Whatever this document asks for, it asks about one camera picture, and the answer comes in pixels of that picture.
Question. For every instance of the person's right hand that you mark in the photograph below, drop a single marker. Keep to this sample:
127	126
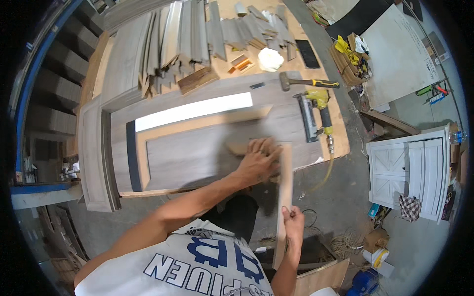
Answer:
295	227

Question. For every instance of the person's left hand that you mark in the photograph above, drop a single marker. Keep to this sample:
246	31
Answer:
261	162

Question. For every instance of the person's left fingers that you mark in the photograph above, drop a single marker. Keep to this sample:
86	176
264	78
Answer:
264	145

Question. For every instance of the small tan wood piece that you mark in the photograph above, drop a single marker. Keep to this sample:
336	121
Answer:
239	148

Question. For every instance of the long tan wood strip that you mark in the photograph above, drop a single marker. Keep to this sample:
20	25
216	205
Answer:
286	174

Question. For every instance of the small black flat piece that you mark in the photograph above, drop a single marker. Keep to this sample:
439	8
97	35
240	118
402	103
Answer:
257	86

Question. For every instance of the yellow nail gun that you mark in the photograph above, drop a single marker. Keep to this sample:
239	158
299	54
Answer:
318	111

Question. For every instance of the large grey door panel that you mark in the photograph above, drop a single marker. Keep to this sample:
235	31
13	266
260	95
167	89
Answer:
185	155

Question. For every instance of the small orange box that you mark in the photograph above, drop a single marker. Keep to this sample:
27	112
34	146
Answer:
240	64

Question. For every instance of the white crumpled rag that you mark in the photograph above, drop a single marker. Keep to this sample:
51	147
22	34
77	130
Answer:
270	59

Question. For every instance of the brown wood block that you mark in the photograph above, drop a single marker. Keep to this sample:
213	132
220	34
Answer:
198	80

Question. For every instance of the black flat rectangular pad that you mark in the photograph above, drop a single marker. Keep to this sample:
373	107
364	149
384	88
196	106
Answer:
307	54

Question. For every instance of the pile of short grey offcuts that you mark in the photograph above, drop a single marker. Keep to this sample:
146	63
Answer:
255	31

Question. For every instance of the cardboard box with yellow gloves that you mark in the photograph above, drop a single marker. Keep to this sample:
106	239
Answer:
350	59

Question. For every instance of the dark wood plank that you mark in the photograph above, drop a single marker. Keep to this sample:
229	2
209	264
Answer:
392	123

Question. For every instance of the pile of long grey strips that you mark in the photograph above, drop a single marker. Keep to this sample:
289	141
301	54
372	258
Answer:
177	40

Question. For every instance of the brown cardboard box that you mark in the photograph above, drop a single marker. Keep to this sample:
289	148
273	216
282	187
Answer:
377	238

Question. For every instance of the plywood board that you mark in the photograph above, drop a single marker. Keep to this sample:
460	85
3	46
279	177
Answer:
322	279

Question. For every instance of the person's body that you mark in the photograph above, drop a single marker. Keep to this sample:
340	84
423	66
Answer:
177	262

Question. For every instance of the white cabinet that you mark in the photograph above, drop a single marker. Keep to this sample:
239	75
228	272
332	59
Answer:
411	174

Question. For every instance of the black panel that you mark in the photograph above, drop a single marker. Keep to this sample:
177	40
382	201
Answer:
357	18

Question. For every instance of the white bucket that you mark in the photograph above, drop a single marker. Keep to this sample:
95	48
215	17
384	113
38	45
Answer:
376	257

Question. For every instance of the checkered cloth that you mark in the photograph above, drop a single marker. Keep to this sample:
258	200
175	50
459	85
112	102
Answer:
410	208

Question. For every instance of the large white board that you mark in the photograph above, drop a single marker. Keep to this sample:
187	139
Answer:
398	55

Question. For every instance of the green hand tool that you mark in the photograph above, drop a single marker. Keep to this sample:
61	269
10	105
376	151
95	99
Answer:
424	90

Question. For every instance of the blue machine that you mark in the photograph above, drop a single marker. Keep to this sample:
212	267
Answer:
363	283

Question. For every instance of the grey framed cabinet door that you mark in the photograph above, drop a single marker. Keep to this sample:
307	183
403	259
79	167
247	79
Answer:
94	155

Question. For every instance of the clear water bottle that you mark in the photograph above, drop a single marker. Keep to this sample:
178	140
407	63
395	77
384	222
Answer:
457	137

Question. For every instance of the blue metal storage rack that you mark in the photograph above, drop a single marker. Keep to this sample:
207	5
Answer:
48	92

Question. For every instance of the heap of wood scraps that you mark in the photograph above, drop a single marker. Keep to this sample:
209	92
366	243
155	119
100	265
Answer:
61	240

